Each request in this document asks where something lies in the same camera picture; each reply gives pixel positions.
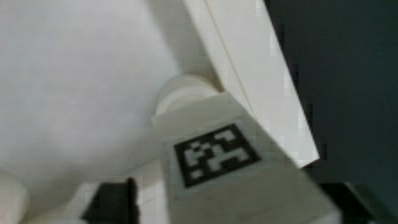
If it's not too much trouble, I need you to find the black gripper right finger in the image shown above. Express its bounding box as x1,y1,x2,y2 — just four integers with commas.
320,182,391,224

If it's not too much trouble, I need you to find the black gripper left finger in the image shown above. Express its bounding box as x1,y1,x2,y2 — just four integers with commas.
82,178,140,224

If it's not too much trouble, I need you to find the white square tabletop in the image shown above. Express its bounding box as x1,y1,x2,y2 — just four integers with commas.
0,0,320,215

